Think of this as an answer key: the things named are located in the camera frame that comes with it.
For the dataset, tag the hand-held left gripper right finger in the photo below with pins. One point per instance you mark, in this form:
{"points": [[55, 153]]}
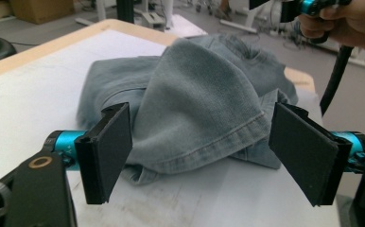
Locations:
{"points": [[303, 151]]}

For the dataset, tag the black metal stand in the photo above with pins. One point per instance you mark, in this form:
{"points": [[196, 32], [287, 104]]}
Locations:
{"points": [[125, 11]]}

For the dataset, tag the light blue denim pants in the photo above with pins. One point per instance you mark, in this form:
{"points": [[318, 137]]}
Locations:
{"points": [[196, 94]]}

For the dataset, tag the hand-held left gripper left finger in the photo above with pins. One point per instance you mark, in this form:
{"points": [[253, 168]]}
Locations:
{"points": [[108, 151]]}

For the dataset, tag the cardboard box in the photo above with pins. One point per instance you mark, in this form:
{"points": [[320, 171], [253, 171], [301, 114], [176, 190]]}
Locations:
{"points": [[42, 11]]}

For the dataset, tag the white desk frame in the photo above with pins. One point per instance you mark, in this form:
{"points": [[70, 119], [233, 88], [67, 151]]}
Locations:
{"points": [[168, 12]]}

